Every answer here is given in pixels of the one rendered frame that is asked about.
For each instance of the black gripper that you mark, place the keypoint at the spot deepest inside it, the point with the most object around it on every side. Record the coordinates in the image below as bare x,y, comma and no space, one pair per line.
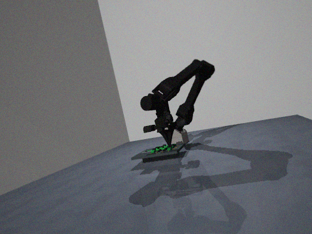
167,134

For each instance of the dark grey switch panel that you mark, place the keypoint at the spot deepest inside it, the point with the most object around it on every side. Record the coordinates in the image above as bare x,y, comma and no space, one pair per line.
160,153

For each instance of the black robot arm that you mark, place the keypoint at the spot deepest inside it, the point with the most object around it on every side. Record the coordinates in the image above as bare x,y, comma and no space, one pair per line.
171,86

